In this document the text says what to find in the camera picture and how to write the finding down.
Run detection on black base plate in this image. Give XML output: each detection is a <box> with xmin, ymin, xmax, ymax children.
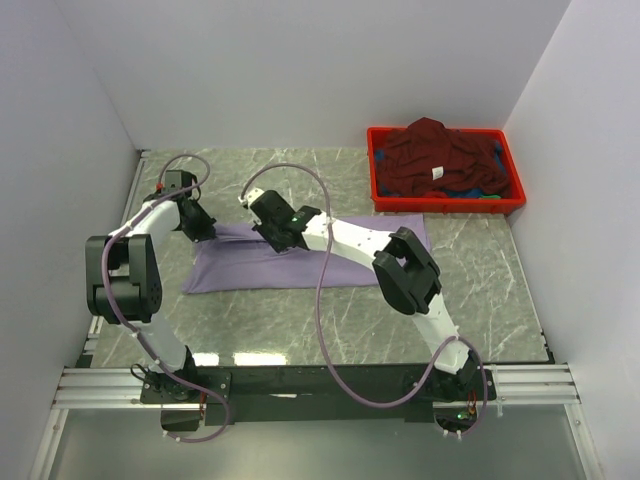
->
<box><xmin>140</xmin><ymin>362</ymin><xmax>496</xmax><ymax>431</ymax></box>

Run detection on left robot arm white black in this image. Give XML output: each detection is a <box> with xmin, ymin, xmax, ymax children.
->
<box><xmin>85</xmin><ymin>197</ymin><xmax>216</xmax><ymax>402</ymax></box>

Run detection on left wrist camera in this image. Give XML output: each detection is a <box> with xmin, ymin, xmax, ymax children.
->
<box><xmin>154</xmin><ymin>170</ymin><xmax>200</xmax><ymax>199</ymax></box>

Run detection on lavender t shirt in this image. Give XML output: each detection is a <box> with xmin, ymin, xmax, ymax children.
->
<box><xmin>182</xmin><ymin>214</ymin><xmax>431</xmax><ymax>294</ymax></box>

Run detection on dark red t shirt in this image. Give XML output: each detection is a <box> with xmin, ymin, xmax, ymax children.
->
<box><xmin>375</xmin><ymin>117</ymin><xmax>510</xmax><ymax>198</ymax></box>

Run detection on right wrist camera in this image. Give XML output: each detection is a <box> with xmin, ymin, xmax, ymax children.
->
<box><xmin>239</xmin><ymin>188</ymin><xmax>295</xmax><ymax>226</ymax></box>

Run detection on red plastic bin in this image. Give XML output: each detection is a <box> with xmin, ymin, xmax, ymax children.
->
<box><xmin>366</xmin><ymin>126</ymin><xmax>526</xmax><ymax>215</ymax></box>

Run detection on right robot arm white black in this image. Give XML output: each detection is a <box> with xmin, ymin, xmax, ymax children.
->
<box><xmin>248</xmin><ymin>205</ymin><xmax>477</xmax><ymax>399</ymax></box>

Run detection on aluminium front rail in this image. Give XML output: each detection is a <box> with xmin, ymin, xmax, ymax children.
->
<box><xmin>52</xmin><ymin>364</ymin><xmax>581</xmax><ymax>410</ymax></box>

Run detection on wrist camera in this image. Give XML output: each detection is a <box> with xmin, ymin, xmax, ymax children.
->
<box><xmin>154</xmin><ymin>170</ymin><xmax>200</xmax><ymax>199</ymax></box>
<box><xmin>239</xmin><ymin>188</ymin><xmax>295</xmax><ymax>226</ymax></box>

